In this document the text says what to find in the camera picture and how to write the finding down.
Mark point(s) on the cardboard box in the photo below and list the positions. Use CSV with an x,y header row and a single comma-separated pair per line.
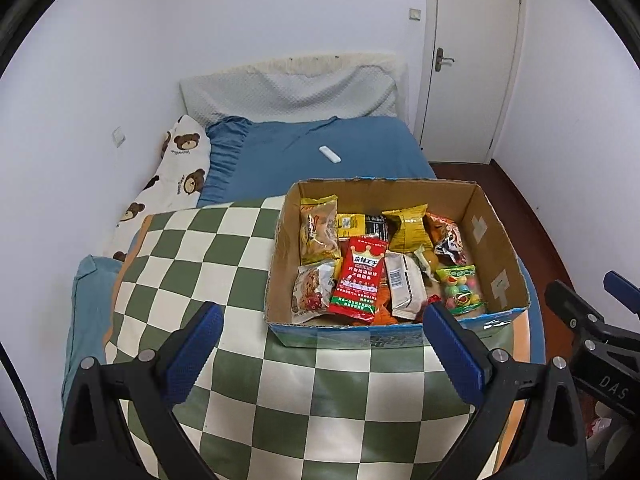
x,y
492,230

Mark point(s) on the white wall switch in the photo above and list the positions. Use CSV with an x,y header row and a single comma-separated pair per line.
x,y
414,14

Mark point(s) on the white grey snack packet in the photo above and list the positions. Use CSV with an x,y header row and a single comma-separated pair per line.
x,y
405,285

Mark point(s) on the bear print pillow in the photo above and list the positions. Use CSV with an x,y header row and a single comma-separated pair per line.
x,y
175,170

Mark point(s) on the white red fruit packet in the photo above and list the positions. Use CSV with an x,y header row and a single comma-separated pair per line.
x,y
310,292

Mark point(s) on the yellow crinkled snack packet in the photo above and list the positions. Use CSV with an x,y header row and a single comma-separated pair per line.
x,y
407,227

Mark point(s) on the grey quilted headboard cushion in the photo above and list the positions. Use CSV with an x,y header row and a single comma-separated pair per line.
x,y
300,90

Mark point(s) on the yellow bread packet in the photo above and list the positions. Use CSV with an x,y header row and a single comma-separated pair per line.
x,y
319,232

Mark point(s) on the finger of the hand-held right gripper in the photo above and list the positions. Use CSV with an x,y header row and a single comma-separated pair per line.
x,y
575,307
622,287

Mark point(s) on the white plastic bag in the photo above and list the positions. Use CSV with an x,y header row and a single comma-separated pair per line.
x,y
602,425

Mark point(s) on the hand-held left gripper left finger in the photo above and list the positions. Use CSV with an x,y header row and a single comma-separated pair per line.
x,y
195,355

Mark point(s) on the white remote control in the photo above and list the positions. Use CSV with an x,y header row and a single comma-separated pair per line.
x,y
330,154

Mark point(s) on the yellow black snack packet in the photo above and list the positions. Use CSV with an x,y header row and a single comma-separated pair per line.
x,y
357,222

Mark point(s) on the colourful candy packet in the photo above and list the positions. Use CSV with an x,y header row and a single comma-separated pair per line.
x,y
460,287

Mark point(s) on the light blue cloth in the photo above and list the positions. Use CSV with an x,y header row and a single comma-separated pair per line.
x,y
87,310

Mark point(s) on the red snack packet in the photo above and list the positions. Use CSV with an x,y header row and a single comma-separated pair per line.
x,y
360,280

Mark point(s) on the blue ruffled pillow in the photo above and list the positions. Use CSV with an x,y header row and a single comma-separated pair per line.
x,y
260,150

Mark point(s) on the orange snack packet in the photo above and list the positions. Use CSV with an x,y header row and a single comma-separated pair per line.
x,y
447,240

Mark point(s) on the white door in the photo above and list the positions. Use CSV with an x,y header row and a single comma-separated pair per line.
x,y
475,35

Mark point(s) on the orange chips packet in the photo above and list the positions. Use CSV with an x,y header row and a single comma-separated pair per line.
x,y
384,310

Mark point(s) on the green white checkered blanket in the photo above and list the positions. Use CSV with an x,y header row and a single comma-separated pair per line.
x,y
240,270

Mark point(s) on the white wall outlet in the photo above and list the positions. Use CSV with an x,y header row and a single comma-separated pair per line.
x,y
118,137

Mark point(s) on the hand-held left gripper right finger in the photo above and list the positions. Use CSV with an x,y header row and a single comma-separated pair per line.
x,y
455,350

